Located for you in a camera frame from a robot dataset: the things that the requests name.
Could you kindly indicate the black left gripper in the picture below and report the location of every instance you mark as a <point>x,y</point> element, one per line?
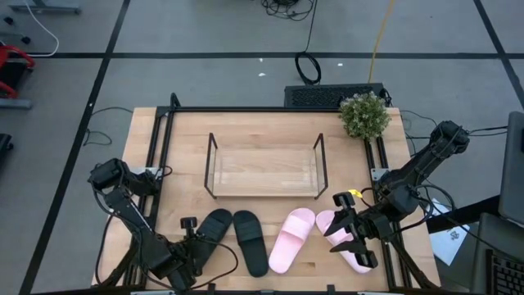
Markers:
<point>180,262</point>

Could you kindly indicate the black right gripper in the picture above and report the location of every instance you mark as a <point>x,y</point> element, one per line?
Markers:
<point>368,227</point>

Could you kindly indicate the pink slide sandal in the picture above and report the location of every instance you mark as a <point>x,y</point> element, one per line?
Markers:
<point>288,241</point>
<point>321,218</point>

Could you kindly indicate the black slide sandal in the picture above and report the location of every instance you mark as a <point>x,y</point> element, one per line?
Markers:
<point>250,246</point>
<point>217,224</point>

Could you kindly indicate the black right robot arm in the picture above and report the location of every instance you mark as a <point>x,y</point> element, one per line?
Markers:
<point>421,164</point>

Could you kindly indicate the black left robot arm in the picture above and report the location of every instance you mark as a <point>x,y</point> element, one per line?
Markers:
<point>135,221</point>

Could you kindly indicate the black-framed wooden shoe shelf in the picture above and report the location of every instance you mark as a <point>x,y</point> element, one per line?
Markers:
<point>266,172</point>

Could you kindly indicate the white printed paper sheet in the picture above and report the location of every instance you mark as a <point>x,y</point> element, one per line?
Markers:
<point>446,246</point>

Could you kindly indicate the black desk edge bar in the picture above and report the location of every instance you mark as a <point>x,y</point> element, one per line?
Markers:
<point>462,215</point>

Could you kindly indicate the green artificial potted plant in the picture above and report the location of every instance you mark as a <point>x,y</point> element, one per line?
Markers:
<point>364,116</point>

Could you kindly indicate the black vented computer case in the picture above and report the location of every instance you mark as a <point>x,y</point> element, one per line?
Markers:
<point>319,96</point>

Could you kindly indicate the grey open laptop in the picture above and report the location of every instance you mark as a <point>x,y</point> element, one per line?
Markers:
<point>511,172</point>

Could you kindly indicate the black chair base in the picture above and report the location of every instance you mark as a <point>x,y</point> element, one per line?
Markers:
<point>4,143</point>

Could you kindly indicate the grey floor bar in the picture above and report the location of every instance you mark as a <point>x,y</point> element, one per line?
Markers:
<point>14,103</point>

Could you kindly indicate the black caster wheel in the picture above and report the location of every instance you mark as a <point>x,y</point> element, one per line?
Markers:
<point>25,39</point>
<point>8,19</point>

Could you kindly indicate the red and black chair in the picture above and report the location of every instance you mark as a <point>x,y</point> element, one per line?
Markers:
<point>8,51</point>

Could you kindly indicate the grey desk foot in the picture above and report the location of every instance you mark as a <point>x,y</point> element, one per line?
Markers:
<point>45,7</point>

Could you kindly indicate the black aluminium table frame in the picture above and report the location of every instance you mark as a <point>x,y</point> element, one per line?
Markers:
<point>245,109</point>

